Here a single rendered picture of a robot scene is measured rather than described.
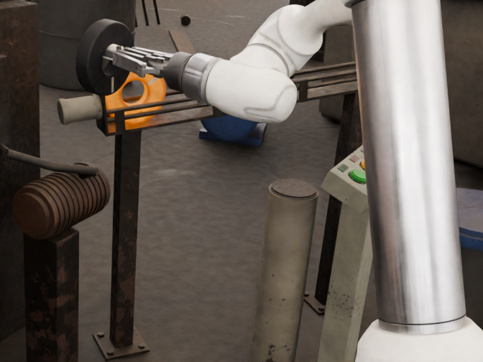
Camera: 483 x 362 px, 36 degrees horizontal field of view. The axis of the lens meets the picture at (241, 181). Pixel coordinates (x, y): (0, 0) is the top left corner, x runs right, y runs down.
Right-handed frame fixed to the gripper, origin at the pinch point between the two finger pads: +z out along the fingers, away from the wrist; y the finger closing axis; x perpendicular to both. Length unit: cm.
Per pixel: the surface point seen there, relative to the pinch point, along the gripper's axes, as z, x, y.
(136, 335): 0, -83, 22
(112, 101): 7.1, -15.7, 12.8
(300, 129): 40, -85, 222
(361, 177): -50, -21, 28
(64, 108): 12.8, -16.7, 3.1
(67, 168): 8.0, -28.7, -0.6
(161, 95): 0.1, -14.5, 22.4
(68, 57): 168, -73, 191
